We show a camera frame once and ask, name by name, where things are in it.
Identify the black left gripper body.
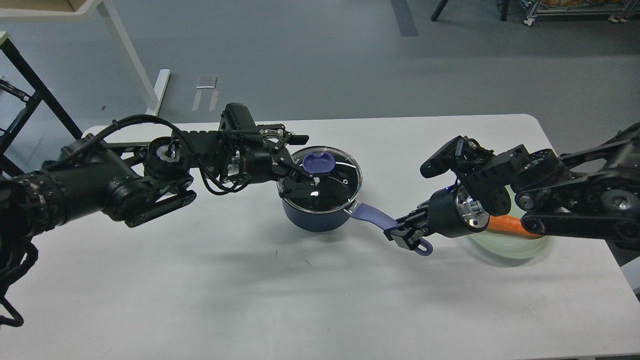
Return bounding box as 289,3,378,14
220,125,293,187

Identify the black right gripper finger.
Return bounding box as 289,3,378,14
384,227,434,251
395,209,432,236

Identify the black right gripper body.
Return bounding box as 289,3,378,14
420,186,490,239

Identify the blue saucepan with handle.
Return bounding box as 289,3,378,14
282,148,434,257

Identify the glass lid with purple knob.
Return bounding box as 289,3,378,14
283,146,362,214

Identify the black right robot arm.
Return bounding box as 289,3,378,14
384,123,640,256

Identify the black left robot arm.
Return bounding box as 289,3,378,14
1,102,327,328

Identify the orange toy carrot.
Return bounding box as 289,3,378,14
486,215,544,239

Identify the pale green plate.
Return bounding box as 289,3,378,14
468,203,553,260

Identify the black metal stand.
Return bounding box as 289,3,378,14
0,30,83,177

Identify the metal cart with wheels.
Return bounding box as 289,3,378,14
522,0,639,27

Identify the white table frame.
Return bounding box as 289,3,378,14
0,0,172,116

